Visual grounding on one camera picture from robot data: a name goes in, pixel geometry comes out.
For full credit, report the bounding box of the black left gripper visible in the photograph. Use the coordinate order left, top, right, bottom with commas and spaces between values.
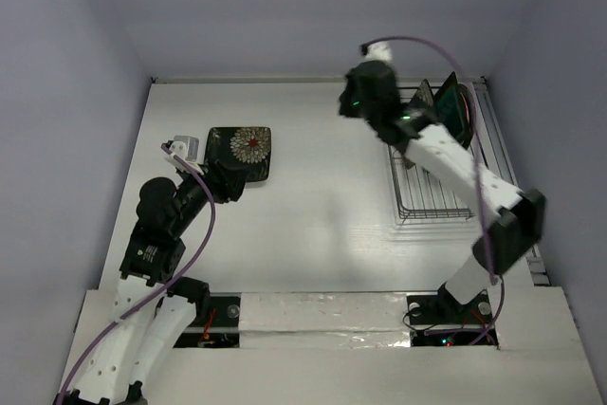
171, 156, 249, 233

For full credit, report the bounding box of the black floral square plate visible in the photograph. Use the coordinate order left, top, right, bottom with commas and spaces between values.
204, 126, 272, 183

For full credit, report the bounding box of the teal square glazed plate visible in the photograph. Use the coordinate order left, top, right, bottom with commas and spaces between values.
434, 72, 467, 141

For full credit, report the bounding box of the cream bird round plate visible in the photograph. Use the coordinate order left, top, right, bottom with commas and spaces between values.
459, 84, 473, 149

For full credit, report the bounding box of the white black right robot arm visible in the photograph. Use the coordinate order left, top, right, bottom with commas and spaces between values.
339, 60, 546, 323

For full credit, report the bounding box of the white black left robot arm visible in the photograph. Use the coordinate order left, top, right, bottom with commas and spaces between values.
55, 155, 248, 404

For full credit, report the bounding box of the silver foil covered board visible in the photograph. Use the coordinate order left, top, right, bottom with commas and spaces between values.
238, 292, 411, 350

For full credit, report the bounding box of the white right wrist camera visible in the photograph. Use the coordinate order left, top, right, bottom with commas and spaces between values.
360, 41, 393, 64

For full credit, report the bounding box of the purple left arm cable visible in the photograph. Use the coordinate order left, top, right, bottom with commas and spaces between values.
56, 141, 217, 405

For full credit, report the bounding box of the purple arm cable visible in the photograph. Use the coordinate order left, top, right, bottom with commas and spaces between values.
56, 141, 217, 405
360, 35, 506, 347

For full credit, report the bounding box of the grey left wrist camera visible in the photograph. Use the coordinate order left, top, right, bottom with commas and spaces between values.
162, 135, 199, 172

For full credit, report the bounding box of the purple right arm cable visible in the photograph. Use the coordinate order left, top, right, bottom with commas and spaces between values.
360, 35, 506, 347

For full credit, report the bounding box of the dark wire dish rack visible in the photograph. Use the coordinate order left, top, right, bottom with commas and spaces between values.
386, 84, 475, 221

